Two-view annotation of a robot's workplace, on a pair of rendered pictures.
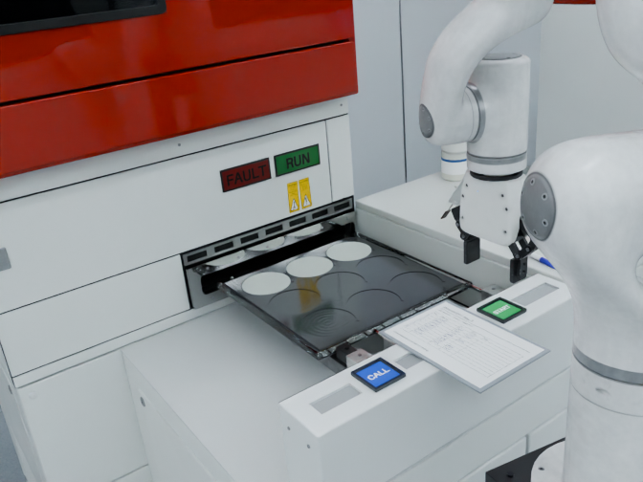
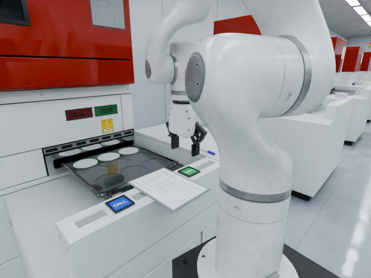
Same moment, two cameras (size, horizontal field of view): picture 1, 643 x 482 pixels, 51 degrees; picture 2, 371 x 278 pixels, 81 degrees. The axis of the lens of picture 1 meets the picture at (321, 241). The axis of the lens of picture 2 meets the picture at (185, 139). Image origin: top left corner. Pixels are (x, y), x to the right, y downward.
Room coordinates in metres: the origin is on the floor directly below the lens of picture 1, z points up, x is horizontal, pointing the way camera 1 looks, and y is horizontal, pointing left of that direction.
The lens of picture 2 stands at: (0.28, -0.13, 1.30)
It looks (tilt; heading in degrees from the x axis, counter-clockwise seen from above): 18 degrees down; 348
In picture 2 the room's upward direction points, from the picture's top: straight up
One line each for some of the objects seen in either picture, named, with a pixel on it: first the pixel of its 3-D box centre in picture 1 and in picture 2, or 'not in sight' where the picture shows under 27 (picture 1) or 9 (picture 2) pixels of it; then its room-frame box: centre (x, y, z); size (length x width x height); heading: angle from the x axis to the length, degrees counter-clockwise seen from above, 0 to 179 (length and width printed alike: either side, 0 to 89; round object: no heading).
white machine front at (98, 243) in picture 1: (194, 226); (51, 135); (1.29, 0.26, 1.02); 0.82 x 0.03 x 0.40; 124
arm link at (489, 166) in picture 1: (495, 159); (184, 95); (0.93, -0.26, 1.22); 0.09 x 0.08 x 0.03; 34
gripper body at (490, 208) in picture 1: (495, 200); (184, 116); (0.92, -0.26, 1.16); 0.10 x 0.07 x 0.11; 34
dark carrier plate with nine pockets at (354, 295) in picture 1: (339, 284); (120, 163); (1.20, -0.03, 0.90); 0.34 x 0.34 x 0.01; 34
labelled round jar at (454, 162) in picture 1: (455, 158); not in sight; (1.60, -0.35, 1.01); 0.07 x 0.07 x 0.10
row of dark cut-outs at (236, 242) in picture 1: (273, 229); (94, 140); (1.38, 0.10, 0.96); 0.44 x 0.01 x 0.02; 124
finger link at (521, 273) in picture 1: (525, 262); (198, 146); (0.88, -0.29, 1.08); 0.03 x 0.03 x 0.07; 34
